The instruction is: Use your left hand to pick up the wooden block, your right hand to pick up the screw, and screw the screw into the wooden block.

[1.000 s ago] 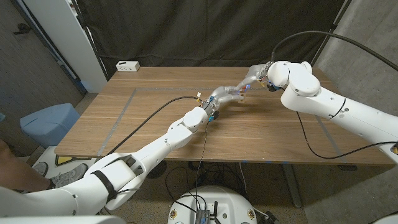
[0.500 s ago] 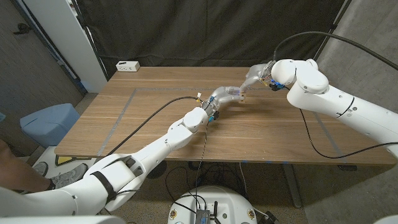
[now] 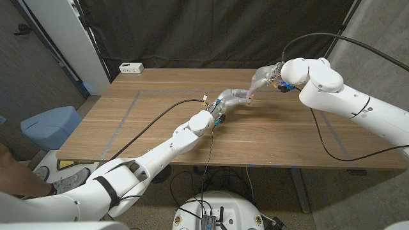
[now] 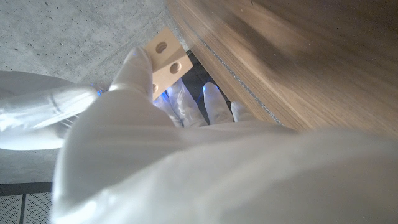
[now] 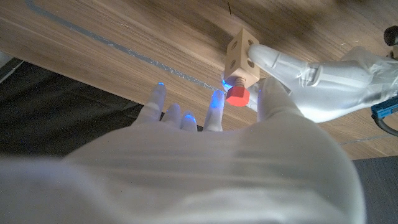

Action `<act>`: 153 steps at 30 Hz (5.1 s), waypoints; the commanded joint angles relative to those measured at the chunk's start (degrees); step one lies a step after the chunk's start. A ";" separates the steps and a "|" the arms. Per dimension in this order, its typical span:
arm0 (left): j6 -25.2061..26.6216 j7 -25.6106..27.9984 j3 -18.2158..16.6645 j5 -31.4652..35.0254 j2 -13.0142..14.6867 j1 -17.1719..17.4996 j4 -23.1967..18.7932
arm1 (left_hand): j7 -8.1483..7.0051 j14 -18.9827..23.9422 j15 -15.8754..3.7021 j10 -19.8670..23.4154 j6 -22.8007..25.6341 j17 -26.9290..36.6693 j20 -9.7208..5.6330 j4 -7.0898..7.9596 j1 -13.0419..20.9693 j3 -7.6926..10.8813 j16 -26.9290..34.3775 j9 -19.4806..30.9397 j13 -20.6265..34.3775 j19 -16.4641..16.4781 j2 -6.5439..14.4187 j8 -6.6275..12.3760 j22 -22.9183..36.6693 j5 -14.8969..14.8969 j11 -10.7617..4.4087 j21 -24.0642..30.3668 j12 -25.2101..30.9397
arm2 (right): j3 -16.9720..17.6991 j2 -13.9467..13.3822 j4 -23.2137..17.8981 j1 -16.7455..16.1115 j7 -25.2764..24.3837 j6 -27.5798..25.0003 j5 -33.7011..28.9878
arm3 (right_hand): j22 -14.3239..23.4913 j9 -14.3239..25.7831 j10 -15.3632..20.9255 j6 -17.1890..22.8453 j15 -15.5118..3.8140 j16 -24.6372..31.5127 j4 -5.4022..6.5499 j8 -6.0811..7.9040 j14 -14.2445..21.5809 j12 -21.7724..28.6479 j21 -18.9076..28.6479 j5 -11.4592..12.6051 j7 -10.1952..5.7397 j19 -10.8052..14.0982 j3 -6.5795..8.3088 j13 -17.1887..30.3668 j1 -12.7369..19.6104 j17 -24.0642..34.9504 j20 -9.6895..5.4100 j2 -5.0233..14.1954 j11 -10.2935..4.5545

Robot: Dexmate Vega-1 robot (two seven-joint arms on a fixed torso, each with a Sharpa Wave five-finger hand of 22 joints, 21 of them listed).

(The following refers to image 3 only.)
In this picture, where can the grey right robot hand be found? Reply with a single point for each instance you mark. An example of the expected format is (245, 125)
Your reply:
(266, 75)

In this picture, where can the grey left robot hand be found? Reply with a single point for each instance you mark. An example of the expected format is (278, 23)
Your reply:
(228, 97)

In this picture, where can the wooden block with holes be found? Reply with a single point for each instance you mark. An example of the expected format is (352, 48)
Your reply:
(250, 100)

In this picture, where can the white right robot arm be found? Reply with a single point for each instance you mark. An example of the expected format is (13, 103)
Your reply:
(345, 96)

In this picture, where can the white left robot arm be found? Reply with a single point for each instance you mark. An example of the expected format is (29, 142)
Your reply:
(159, 155)

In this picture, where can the black backdrop curtain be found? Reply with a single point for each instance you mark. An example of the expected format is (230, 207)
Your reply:
(207, 32)

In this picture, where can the large wooden board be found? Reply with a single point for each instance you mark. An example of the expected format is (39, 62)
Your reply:
(159, 91)

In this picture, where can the black backdrop stand pole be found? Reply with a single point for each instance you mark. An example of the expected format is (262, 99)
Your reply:
(340, 32)
(92, 41)

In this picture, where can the round black floor grille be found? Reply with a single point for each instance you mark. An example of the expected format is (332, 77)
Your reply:
(165, 174)

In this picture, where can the white power strip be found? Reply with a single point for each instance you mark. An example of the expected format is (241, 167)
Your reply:
(131, 67)

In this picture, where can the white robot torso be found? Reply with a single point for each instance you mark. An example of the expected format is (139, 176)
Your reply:
(230, 207)

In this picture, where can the grey table leg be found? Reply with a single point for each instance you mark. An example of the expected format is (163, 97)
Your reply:
(300, 188)

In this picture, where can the black antenna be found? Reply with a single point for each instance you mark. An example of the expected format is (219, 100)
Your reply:
(221, 214)

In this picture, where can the grey electronics module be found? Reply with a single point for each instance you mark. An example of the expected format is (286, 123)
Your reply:
(208, 222)

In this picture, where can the dark flat floor plate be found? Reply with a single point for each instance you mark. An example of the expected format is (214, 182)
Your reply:
(357, 172)

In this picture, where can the black floor device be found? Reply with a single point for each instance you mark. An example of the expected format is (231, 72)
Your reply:
(278, 224)

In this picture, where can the white cabinet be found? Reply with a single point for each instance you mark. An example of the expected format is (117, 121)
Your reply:
(70, 41)

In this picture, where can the grey sneaker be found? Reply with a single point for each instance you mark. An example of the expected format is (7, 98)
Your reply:
(70, 182)
(41, 172)

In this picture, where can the light blue stool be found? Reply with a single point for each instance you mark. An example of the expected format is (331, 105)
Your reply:
(51, 126)

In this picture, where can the white floor platform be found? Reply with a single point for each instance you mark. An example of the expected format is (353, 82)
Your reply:
(48, 157)

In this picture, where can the person's bare leg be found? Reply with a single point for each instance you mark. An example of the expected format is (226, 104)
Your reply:
(19, 182)

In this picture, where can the dark wall rail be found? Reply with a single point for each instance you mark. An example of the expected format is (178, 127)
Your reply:
(48, 44)

